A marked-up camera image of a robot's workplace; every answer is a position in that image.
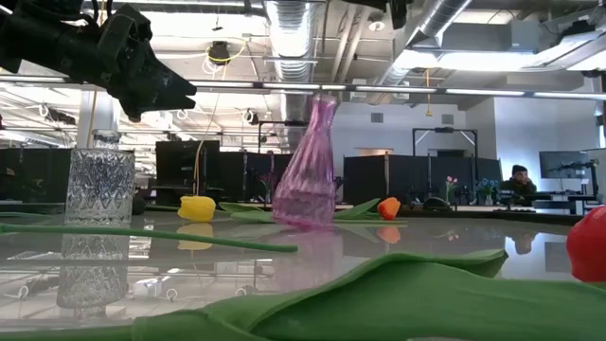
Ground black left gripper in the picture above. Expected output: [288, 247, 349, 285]
[94, 4, 198, 122]

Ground yellow artificial tulip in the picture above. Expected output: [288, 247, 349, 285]
[177, 194, 409, 226]

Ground dark red artificial tulip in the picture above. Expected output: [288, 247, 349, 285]
[0, 211, 299, 254]

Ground clear cut-glass vase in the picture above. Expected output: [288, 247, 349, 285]
[64, 128, 137, 226]

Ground pink ribbed glass vase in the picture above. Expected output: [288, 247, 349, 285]
[271, 93, 340, 228]

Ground pink background flowers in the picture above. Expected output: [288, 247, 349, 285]
[444, 174, 459, 205]

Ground blue background flowers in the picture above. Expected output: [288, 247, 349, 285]
[475, 177, 501, 206]

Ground black partition panel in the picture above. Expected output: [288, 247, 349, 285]
[343, 153, 503, 207]
[154, 139, 222, 205]

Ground white overhead light bar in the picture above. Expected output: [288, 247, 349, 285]
[0, 75, 606, 101]

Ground person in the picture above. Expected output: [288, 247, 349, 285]
[499, 164, 540, 198]

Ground computer monitor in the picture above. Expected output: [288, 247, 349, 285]
[539, 150, 591, 180]

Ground background desk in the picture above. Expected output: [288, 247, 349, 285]
[527, 191, 597, 214]

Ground black ceiling camera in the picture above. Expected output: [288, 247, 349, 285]
[207, 41, 232, 66]

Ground silver ventilation duct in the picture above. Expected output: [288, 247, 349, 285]
[373, 0, 474, 94]
[262, 0, 328, 153]

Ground black metal stand frame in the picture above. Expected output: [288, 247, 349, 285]
[411, 126, 479, 157]

